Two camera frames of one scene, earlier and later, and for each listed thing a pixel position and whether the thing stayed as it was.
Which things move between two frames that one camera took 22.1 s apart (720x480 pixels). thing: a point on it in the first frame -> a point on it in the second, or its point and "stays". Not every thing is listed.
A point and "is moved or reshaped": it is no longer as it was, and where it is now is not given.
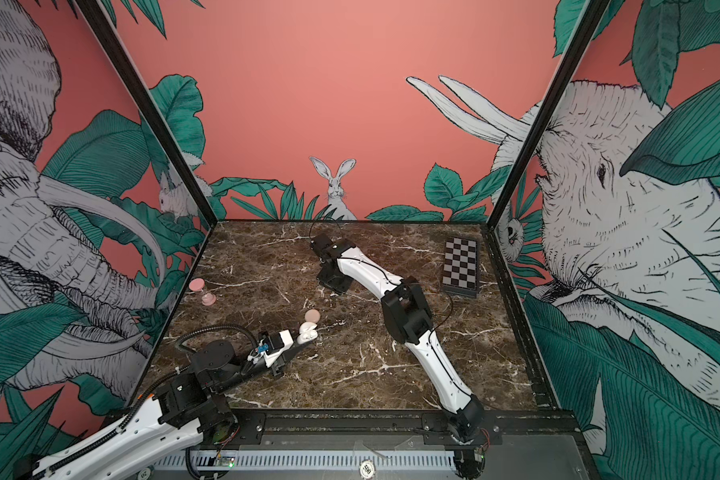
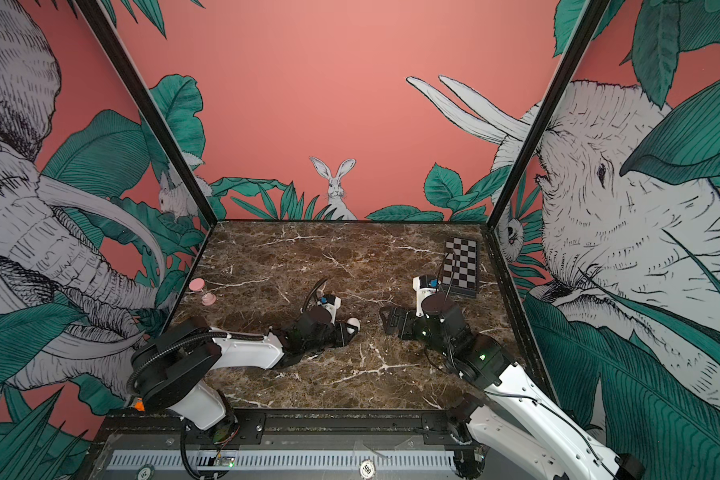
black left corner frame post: x=147 y=106 stays
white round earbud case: x=307 y=333 is moved or reshaped
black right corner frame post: x=587 y=19 stays
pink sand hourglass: x=198 y=284 stays
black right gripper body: x=336 y=284 -> x=416 y=327
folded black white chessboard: x=461 y=267 stays
